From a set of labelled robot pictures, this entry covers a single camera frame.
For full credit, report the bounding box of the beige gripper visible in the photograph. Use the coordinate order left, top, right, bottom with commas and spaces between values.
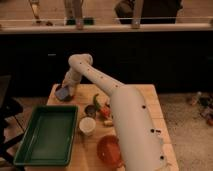
62, 78, 79, 96

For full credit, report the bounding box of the blue grey sponge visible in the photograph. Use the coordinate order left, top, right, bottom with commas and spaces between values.
55, 87, 69, 101

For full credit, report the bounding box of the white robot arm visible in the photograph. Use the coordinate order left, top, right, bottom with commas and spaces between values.
62, 54, 170, 171

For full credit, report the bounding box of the dark purple bowl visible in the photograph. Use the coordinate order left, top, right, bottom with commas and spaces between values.
55, 84, 76, 101

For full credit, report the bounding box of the orange bowl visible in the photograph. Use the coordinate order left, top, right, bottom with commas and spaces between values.
96, 135, 123, 168

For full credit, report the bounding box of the small metal cup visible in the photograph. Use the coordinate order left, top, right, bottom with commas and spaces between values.
84, 105, 96, 118

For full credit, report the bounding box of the green chili pepper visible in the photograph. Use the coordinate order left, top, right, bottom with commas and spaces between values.
93, 94, 101, 111

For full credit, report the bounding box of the orange carrot toy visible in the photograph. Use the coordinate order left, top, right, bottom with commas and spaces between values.
99, 106, 111, 119

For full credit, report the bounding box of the white cup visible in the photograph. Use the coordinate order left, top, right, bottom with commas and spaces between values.
79, 117, 96, 136

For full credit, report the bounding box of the green box on shelf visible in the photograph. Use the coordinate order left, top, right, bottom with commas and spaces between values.
65, 17, 95, 25

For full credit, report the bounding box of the green plastic tray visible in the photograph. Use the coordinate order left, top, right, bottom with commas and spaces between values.
14, 106, 78, 166

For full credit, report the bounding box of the black chair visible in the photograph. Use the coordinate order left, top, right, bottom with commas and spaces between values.
0, 75, 23, 164

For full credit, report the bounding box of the person in background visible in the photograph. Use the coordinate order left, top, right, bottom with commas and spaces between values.
114, 0, 182, 24

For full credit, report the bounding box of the yellow handled tool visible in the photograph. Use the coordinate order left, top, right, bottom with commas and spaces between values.
103, 120, 113, 127

